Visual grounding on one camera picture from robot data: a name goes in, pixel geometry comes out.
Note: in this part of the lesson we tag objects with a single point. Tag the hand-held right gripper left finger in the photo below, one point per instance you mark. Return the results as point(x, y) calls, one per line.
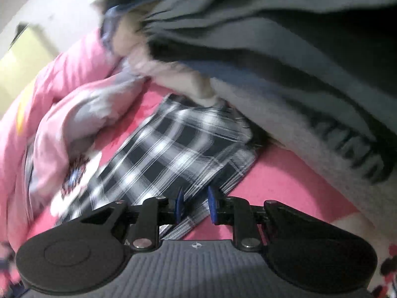
point(179, 205)

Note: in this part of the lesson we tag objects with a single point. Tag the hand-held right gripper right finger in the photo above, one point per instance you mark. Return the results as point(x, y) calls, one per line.
point(212, 206)

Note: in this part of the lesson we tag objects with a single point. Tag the black white plaid pants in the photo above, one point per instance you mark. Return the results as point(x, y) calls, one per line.
point(173, 149)

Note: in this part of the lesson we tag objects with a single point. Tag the stack of folded clothes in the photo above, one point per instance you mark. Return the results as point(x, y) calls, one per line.
point(279, 52)

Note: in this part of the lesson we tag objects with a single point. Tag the pink floral bed sheet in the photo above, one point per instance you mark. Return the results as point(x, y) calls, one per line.
point(279, 186)

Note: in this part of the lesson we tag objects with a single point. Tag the pink floral quilt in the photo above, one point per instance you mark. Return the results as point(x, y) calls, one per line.
point(62, 105)

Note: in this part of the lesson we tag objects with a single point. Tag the pale yellow cabinet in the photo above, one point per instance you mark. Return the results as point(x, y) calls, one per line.
point(21, 56)

